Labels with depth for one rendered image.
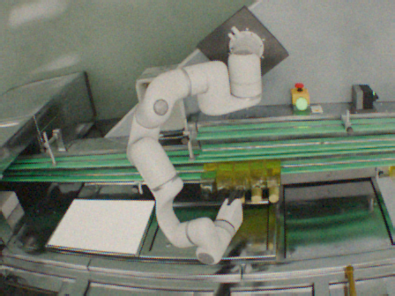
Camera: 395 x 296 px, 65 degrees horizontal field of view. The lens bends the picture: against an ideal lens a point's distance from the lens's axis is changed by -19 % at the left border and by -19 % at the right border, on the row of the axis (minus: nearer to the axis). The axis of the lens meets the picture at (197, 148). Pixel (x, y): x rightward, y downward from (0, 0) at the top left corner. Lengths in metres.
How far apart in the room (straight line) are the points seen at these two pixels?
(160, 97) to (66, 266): 0.76
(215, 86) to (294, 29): 0.52
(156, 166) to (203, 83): 0.25
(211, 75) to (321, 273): 0.70
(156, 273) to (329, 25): 1.11
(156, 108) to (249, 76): 0.30
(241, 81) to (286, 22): 0.43
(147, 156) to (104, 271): 0.53
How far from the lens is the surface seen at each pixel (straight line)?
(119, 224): 1.44
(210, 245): 1.01
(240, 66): 1.05
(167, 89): 0.94
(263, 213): 1.36
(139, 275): 1.24
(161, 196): 0.96
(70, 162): 1.64
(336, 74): 1.49
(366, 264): 1.19
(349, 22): 1.45
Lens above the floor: 2.13
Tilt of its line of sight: 58 degrees down
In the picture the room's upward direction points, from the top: 163 degrees counter-clockwise
